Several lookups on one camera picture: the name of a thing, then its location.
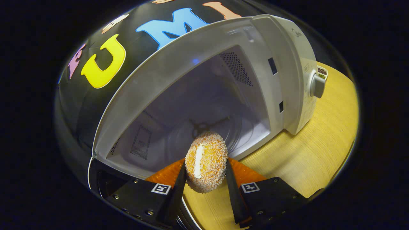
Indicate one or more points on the crumb-coated cream doughnut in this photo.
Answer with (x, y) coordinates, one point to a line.
(212, 159)

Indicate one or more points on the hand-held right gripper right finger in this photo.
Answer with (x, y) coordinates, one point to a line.
(236, 198)

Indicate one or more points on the divided condiment dish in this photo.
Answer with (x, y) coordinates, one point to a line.
(322, 72)

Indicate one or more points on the glass turntable plate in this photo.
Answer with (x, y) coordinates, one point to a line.
(175, 134)

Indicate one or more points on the black backdrop cloth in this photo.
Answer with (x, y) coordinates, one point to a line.
(83, 102)

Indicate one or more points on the white microwave oven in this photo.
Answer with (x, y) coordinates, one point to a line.
(281, 48)

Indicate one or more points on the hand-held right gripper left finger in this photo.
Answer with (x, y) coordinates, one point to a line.
(174, 198)

